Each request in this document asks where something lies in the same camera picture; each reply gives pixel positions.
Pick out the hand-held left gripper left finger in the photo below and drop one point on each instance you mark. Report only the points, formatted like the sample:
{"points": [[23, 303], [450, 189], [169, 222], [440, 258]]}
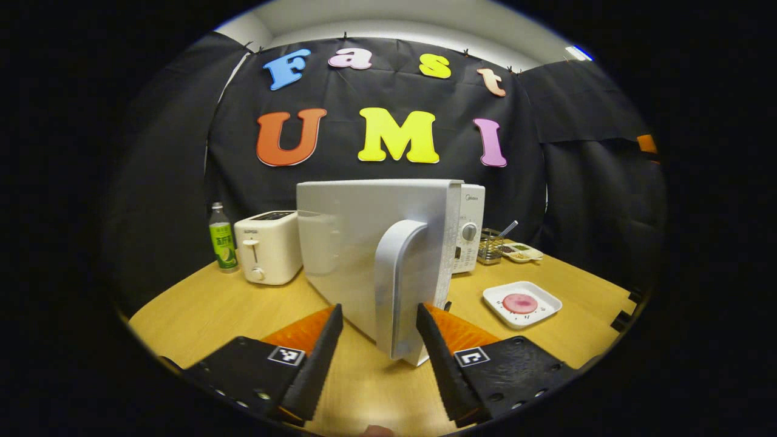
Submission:
{"points": [[318, 364]]}

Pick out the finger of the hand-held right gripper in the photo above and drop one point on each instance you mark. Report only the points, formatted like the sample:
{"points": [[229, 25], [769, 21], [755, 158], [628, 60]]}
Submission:
{"points": [[647, 144]]}

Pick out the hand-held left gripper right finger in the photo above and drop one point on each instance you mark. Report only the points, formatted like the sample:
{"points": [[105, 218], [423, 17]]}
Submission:
{"points": [[443, 370]]}

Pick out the white square plate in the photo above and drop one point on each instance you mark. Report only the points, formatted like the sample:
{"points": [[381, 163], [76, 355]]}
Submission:
{"points": [[495, 297]]}

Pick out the pink round food slice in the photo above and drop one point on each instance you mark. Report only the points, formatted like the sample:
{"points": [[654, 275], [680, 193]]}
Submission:
{"points": [[520, 303]]}

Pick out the white microwave oven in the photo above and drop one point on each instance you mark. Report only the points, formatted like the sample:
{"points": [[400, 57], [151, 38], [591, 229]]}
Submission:
{"points": [[352, 243]]}

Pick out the cream white toaster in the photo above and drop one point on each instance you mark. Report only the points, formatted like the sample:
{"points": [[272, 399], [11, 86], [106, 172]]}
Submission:
{"points": [[270, 252]]}

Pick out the white divided bean dish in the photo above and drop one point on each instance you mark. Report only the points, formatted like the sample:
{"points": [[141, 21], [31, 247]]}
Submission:
{"points": [[523, 252]]}

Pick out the green label drink bottle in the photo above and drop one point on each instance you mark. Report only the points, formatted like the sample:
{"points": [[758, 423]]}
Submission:
{"points": [[223, 243]]}

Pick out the black backdrop cloth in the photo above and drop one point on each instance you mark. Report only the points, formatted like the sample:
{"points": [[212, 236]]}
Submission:
{"points": [[170, 152]]}

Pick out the black table edge bracket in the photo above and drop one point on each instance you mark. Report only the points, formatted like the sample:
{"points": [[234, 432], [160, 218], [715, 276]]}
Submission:
{"points": [[620, 320], [635, 297]]}

